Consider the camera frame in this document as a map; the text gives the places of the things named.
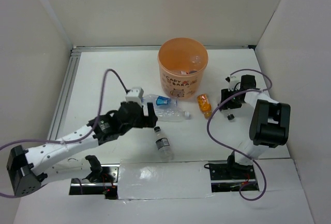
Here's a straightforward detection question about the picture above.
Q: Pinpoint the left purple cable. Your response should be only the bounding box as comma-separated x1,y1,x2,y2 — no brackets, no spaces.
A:
0,68,132,199

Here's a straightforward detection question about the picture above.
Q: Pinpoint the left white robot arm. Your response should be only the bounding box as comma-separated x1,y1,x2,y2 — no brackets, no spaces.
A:
6,101,158,198

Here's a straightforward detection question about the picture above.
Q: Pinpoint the clear bottle blue cap label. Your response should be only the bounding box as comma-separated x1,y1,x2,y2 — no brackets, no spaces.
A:
142,94,177,108

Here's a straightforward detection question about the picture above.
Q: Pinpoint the orange plastic capybara bin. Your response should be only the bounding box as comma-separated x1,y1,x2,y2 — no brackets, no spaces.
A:
157,37,208,99

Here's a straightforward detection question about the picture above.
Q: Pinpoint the orange small bottle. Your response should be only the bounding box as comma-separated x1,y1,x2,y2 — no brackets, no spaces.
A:
197,94,212,119

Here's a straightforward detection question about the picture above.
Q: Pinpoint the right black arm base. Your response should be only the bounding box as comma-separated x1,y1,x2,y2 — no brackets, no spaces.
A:
204,162,259,193

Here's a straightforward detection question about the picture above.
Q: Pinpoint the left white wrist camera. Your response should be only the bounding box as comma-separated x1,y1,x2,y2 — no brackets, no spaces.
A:
125,87,144,105

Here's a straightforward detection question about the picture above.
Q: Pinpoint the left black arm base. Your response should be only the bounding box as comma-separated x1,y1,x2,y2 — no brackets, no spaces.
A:
69,164,119,200

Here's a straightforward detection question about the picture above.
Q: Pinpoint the aluminium frame rail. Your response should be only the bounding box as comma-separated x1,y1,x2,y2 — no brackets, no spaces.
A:
38,44,257,165

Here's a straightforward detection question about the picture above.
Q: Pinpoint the clear crushed bottle white cap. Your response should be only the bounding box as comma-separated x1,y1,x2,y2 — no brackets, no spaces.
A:
155,108,191,122

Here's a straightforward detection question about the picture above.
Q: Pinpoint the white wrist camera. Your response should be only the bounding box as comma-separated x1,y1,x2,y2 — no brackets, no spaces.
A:
225,76,240,92
125,87,144,105

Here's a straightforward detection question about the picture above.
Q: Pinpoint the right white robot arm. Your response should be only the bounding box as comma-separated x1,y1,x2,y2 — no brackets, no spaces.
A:
220,74,291,178

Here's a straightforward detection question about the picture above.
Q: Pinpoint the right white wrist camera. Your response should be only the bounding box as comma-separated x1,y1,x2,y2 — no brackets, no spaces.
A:
225,76,240,92

